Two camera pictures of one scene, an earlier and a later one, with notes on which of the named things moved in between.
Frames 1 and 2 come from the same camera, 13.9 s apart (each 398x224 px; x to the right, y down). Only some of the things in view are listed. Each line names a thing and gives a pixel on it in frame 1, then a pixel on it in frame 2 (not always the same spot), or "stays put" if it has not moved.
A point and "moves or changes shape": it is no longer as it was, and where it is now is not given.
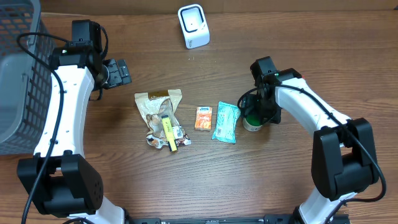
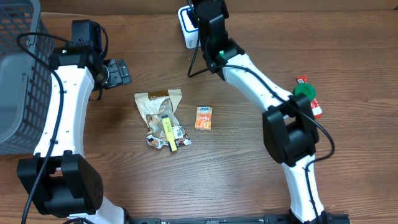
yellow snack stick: (168, 133) stays put
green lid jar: (252, 122) moves or changes shape
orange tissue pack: (203, 118) stays put
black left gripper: (116, 73) stays put
